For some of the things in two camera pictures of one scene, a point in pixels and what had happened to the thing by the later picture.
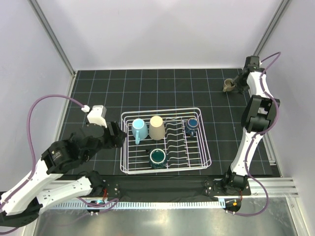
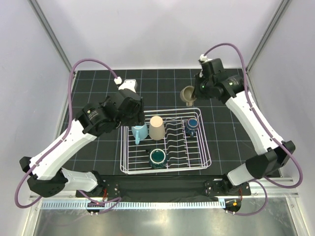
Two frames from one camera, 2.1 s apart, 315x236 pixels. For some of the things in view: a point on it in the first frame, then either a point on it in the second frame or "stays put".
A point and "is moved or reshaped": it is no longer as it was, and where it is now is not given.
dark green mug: x=157 y=158 stays put
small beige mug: x=227 y=86 is moved or reshaped
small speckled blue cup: x=192 y=125 stays put
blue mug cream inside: x=139 y=130 stays put
